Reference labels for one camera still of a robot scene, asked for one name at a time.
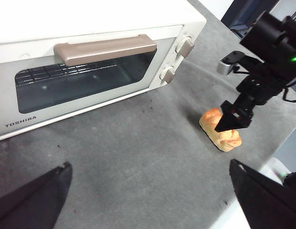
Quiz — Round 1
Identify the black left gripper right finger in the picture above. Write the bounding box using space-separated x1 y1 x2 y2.
229 159 296 229

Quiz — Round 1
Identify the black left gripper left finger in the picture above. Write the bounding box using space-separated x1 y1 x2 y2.
0 162 73 229

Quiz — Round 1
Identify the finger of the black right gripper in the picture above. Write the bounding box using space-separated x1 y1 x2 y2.
242 113 253 129
214 113 244 132

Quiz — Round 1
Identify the golden bread loaf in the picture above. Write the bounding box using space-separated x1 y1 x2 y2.
199 107 243 153

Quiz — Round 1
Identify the oven door with beige handle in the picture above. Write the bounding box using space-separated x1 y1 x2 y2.
0 24 185 141

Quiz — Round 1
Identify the beige oven timer knob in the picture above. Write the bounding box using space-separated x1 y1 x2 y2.
159 66 176 84

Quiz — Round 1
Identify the beige oven temperature knob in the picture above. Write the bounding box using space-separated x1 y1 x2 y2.
175 35 195 58

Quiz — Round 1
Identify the white Toshiba toaster oven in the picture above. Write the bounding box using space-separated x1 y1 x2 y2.
0 0 208 142

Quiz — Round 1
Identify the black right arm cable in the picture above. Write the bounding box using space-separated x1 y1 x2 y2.
281 86 296 103

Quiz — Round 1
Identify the pale grey right wrist camera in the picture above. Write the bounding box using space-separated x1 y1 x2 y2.
217 51 247 76

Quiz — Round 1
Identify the dark blue metal frame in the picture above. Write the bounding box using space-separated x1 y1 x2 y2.
221 0 281 39

